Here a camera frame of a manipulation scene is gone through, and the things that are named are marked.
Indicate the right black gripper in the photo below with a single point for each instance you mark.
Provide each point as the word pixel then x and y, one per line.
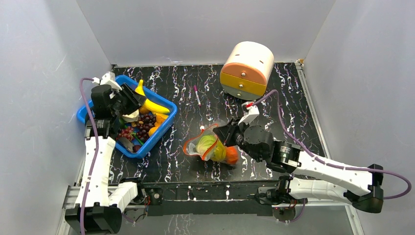
pixel 232 132

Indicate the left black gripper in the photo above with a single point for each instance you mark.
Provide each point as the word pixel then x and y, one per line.
pixel 135 100

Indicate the single yellow banana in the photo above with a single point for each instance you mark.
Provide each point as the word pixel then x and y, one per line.
pixel 148 104

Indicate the orange tangerine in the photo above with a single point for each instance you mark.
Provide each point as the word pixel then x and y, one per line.
pixel 232 156

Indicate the yellow banana bunch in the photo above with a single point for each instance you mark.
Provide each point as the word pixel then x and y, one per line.
pixel 218 153

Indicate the clear zip top bag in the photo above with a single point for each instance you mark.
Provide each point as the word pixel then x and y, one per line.
pixel 189 147

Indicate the green cabbage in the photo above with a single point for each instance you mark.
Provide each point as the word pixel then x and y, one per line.
pixel 205 142

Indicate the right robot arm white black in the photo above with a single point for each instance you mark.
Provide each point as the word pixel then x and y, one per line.
pixel 304 176

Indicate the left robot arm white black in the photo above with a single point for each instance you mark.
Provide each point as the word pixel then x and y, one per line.
pixel 96 211

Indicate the dark purple grapes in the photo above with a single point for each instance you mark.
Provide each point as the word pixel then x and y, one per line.
pixel 145 127

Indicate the red grape bunch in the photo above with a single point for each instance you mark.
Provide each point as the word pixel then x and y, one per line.
pixel 127 133

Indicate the blue plastic bin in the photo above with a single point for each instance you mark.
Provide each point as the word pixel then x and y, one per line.
pixel 161 131

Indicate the pink marker pen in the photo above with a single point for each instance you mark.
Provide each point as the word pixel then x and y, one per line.
pixel 197 95

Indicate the round pastel drawer cabinet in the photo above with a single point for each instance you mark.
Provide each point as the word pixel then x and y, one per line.
pixel 247 70

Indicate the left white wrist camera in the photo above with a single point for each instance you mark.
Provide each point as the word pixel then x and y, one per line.
pixel 109 79

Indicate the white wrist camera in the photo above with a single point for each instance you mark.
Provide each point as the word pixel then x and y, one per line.
pixel 251 112
pixel 109 79

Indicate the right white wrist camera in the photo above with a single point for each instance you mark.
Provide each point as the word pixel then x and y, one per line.
pixel 251 112

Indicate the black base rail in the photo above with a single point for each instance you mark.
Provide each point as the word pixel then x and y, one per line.
pixel 207 198

